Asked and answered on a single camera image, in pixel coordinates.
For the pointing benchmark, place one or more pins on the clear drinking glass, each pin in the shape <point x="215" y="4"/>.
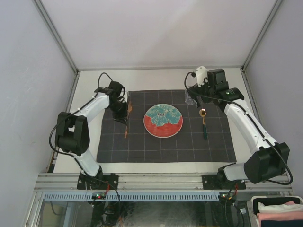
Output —
<point x="188" y="99"/>

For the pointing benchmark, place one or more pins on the dark grey checked cloth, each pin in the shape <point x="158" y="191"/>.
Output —
<point x="199" y="139"/>

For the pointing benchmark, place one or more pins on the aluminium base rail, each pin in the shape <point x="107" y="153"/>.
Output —
<point x="126" y="182"/>

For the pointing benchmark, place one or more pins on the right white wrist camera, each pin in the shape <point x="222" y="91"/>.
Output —
<point x="201" y="73"/>

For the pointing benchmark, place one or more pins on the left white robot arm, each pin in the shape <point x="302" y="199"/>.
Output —
<point x="72" y="129"/>

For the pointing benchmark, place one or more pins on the gold spoon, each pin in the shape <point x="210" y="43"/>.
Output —
<point x="202" y="113"/>

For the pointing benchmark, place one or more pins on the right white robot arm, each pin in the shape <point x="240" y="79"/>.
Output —
<point x="268" y="157"/>

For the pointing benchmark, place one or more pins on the blue slotted cable duct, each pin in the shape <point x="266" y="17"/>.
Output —
<point x="132" y="196"/>

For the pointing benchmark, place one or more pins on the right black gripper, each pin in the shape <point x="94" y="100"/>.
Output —
<point x="196" y="88"/>

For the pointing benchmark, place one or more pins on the white laundry basket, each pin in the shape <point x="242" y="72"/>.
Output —
<point x="281" y="210"/>

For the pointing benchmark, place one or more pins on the red and teal plate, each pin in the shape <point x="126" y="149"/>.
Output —
<point x="163" y="120"/>

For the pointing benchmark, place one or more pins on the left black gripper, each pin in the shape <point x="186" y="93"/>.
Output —
<point x="122" y="117"/>

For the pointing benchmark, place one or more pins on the gold fork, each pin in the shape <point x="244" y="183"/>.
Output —
<point x="129" y="109"/>

